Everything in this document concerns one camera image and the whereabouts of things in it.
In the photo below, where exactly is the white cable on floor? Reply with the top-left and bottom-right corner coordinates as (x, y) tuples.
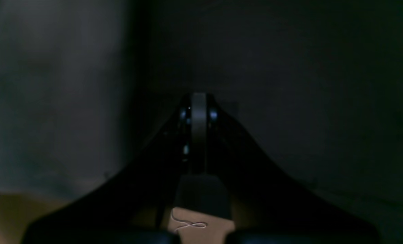
(170, 207), (208, 234)

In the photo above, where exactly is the grey T-shirt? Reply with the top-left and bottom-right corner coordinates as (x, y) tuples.
(0, 0), (132, 200)

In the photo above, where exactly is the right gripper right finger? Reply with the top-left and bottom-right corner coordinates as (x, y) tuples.
(193, 93), (380, 244)

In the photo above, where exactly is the black table cloth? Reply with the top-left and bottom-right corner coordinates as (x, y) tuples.
(127, 0), (403, 244)

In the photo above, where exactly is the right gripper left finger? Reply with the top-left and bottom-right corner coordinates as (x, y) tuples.
(22, 94), (192, 244)

